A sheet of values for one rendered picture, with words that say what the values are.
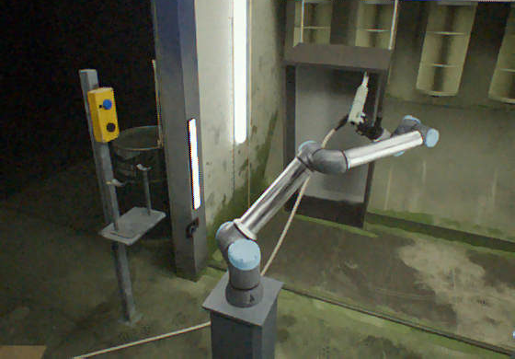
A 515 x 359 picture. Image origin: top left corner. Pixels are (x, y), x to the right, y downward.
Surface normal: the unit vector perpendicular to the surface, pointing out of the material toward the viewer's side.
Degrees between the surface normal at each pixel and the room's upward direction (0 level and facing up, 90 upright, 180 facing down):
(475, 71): 90
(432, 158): 57
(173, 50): 90
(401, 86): 90
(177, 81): 90
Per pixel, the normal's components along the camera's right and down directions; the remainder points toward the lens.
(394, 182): -0.31, -0.18
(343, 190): -0.36, 0.55
